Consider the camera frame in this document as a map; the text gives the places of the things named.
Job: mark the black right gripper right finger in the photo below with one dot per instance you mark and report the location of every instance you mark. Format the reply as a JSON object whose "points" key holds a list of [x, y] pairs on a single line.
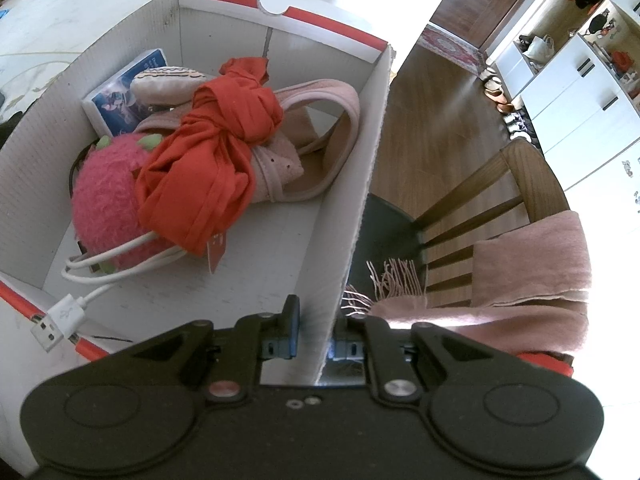
{"points": [[390, 377]]}

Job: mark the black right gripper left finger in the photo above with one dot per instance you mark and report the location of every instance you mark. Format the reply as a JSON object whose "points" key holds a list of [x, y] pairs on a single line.
{"points": [[241, 350]]}

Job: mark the white cardboard box red trim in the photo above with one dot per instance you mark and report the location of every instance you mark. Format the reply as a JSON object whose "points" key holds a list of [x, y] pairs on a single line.
{"points": [[273, 251]]}

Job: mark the wooden chair near right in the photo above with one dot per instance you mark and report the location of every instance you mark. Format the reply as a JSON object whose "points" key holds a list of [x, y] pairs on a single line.
{"points": [[513, 188]]}

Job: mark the red knotted cloth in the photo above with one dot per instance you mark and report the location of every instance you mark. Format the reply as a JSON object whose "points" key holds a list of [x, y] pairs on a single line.
{"points": [[200, 179]]}

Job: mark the pink fringed scarf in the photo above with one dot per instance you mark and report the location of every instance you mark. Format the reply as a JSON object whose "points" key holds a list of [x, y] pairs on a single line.
{"points": [[529, 291]]}

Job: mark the pink sandal shoe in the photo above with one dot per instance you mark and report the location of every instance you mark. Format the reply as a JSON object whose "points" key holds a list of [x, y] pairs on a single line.
{"points": [[301, 159]]}

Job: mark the pink plush strawberry toy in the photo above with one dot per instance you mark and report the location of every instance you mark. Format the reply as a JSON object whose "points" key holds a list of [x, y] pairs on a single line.
{"points": [[105, 208]]}

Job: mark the shoes on floor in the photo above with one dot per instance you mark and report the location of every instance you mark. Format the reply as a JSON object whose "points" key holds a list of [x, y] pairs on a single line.
{"points": [[513, 114]]}

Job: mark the beige embroidered pouch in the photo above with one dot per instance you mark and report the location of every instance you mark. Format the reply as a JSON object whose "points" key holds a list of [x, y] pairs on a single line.
{"points": [[168, 86]]}

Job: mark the blue white card box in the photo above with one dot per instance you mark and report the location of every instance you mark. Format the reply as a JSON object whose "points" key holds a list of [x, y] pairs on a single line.
{"points": [[111, 107]]}

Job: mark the red patterned doormat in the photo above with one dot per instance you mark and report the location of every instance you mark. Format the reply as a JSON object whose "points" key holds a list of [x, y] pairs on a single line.
{"points": [[456, 50]]}

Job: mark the white tote bag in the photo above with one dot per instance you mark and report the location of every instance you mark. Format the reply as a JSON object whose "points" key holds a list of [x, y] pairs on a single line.
{"points": [[540, 50]]}

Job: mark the white tall cabinet right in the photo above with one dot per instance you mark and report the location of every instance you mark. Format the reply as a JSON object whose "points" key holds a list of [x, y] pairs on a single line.
{"points": [[584, 102]]}

